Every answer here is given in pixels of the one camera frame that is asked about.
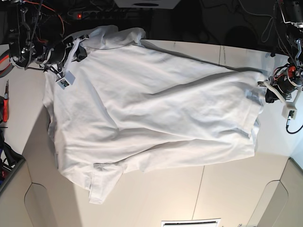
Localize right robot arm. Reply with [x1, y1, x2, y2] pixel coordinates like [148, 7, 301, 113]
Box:
[0, 0, 89, 79]

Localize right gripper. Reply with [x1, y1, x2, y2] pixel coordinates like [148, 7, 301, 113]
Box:
[35, 35, 89, 78]

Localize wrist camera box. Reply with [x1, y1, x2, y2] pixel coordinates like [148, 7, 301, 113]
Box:
[56, 74, 75, 89]
[282, 102, 297, 119]

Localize orange grey pliers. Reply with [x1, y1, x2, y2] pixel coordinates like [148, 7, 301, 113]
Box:
[0, 50, 14, 78]

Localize white cable loop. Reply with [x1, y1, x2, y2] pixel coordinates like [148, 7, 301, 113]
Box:
[261, 16, 276, 43]

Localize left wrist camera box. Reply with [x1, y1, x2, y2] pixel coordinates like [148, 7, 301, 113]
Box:
[282, 102, 297, 119]

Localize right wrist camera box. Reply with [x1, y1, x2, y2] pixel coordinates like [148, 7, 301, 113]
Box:
[56, 74, 75, 89]

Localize black braided camera cable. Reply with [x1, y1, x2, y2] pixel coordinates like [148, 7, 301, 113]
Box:
[285, 117, 303, 135]

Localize black power strip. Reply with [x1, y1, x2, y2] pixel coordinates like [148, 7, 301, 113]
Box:
[67, 10, 127, 20]

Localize white t-shirt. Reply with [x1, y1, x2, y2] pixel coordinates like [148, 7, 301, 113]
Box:
[43, 26, 265, 204]

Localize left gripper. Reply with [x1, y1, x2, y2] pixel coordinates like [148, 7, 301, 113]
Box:
[258, 67, 303, 104]

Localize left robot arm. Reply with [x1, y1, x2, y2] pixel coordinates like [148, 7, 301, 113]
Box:
[265, 0, 303, 104]

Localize black bag at left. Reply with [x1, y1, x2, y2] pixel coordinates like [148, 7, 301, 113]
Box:
[0, 130, 25, 190]

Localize red handled cutter tool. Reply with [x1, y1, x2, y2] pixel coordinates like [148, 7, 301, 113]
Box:
[3, 80, 9, 122]

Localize white vent grille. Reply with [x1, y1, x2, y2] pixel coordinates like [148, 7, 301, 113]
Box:
[161, 218, 221, 227]

